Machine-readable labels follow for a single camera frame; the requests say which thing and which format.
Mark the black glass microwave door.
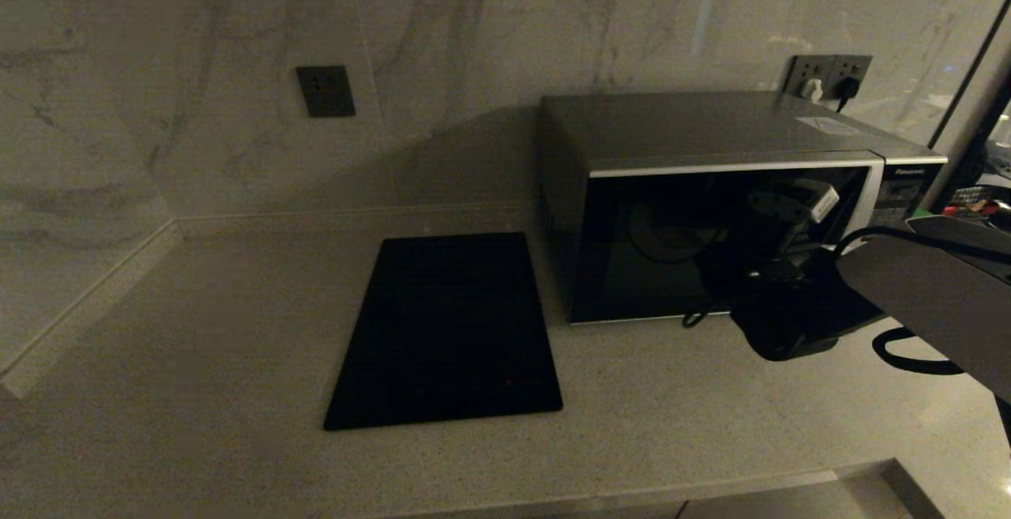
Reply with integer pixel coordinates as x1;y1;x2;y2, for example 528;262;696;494
569;160;885;325

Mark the silver Panasonic microwave oven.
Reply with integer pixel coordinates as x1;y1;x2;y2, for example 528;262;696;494
539;92;949;326

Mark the black glass induction cooktop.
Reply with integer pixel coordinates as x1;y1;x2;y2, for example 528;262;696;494
324;232;564;431

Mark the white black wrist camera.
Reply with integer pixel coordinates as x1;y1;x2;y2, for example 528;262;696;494
778;178;840;225

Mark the grey double wall socket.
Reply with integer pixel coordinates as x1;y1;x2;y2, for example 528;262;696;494
785;55;874;104

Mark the black wire basket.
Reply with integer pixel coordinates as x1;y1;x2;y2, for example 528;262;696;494
948;186;1011;224

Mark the dark grey single wall socket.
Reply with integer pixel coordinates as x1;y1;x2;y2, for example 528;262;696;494
296;66;356;118

